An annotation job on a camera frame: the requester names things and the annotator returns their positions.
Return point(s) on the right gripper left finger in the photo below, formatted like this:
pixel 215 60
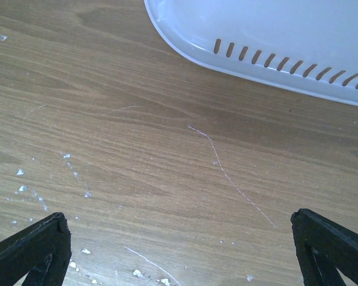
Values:
pixel 39 253

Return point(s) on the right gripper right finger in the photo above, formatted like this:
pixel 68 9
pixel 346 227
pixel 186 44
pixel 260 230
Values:
pixel 325 250

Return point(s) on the white plastic basin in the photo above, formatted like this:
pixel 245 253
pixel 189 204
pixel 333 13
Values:
pixel 310 47

